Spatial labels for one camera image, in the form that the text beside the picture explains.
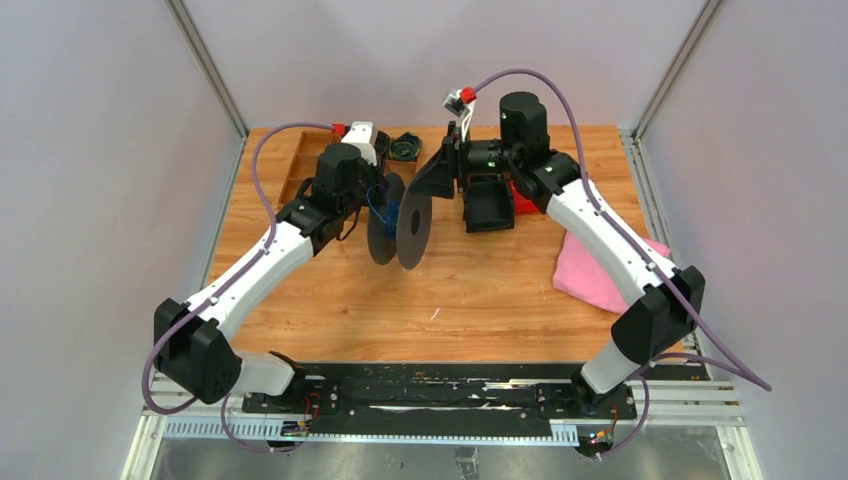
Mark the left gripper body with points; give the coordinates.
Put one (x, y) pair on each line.
(369, 174)

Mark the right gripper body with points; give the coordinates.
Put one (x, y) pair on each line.
(477, 158)

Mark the grey filament spool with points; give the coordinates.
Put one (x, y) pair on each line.
(402, 228)

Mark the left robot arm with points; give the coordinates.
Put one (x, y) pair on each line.
(192, 338)

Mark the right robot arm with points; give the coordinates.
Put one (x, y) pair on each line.
(661, 299)

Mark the wooden compartment tray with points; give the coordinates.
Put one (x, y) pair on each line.
(313, 142)

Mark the rolled green tie top right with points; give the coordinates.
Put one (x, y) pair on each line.
(405, 148)

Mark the black plastic bin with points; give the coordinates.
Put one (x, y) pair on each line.
(488, 206)

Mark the red plastic bin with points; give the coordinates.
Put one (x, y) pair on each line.
(521, 205)

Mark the pink cloth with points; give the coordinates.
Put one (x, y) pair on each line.
(581, 276)

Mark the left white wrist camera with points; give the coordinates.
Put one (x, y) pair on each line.
(361, 134)

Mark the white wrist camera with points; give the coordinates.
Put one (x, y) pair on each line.
(361, 134)
(461, 103)

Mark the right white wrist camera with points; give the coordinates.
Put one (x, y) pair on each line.
(461, 103)

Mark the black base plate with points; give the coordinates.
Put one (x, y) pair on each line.
(498, 401)

